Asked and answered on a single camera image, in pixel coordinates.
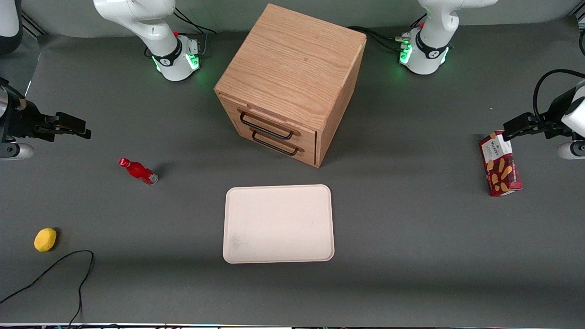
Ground red cookie box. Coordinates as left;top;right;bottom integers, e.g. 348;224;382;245
479;130;523;197

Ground short black drawer handle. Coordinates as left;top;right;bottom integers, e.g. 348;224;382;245
251;129;300;157

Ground black left arm base cables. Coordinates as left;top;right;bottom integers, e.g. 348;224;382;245
347;14;428;53

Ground wooden drawer cabinet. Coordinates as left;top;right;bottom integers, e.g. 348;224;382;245
214;4;367;168

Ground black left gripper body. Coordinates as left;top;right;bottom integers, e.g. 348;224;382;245
543;87;578;139

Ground long black drawer handle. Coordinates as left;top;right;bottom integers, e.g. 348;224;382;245
239;112;296;140

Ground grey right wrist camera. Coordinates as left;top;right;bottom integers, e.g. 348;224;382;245
0;143;35;160

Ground black arm base cables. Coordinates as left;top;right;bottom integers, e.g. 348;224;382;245
173;7;218;35
347;14;428;53

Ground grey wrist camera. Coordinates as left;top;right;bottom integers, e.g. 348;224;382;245
558;140;585;160
0;143;35;160

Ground red bottle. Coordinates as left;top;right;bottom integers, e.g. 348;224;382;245
118;158;159;186

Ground wooden drawer with notched edge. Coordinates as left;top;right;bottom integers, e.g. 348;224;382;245
218;92;317;148

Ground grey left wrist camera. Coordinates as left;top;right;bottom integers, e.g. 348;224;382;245
558;140;585;160

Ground yellow lemon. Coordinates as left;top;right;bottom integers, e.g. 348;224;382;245
34;228;58;252

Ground wooden drawer with plain edge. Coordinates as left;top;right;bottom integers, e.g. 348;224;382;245
229;120;317;167

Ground black right arm base cables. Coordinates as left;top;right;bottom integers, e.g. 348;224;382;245
173;7;218;35

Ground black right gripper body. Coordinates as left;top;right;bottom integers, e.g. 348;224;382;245
5;105;59;142

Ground beige plastic tray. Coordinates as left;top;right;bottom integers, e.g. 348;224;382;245
223;184;335;264

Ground black left wrist cable loop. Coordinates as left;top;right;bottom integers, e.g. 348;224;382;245
532;69;585;126

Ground thin black table cable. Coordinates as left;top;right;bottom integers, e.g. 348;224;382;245
0;250;95;328

